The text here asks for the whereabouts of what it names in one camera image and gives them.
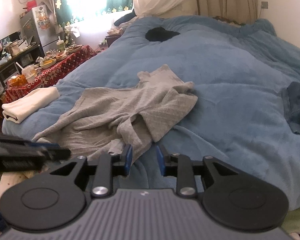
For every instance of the blue fleece duvet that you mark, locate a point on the blue fleece duvet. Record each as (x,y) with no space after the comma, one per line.
(238,76)

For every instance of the dark blue jeans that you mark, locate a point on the dark blue jeans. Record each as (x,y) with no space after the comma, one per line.
(291,104)

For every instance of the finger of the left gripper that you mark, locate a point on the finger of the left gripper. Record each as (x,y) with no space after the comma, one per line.
(51,151)

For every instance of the silver refrigerator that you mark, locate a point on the silver refrigerator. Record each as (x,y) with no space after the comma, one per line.
(38,24)

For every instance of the folded cream towel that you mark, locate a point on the folded cream towel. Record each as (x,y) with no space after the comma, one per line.
(20,109)

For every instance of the green lidded drink cup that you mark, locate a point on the green lidded drink cup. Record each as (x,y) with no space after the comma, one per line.
(60,45)

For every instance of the wall power socket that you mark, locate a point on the wall power socket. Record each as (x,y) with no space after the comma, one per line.
(264,5)

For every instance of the yellow food bowl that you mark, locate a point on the yellow food bowl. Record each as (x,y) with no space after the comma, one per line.
(47,63)

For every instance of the green christmas window curtain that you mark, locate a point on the green christmas window curtain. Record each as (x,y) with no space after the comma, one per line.
(65,7)

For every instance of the red patterned tablecloth table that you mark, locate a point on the red patterned tablecloth table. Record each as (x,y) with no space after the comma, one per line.
(52,75)

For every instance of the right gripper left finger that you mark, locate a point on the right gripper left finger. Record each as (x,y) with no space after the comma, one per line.
(56,198)

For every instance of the dark wooden nightstand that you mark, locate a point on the dark wooden nightstand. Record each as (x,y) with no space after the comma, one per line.
(110,39)

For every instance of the grey polo shirt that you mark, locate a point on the grey polo shirt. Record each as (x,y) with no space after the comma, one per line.
(105,120)

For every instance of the green mattress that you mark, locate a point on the green mattress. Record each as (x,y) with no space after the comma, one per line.
(291,223)

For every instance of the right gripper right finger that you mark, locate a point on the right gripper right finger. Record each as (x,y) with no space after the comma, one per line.
(231,197)

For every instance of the black garment on bed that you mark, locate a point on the black garment on bed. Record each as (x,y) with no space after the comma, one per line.
(159,34)

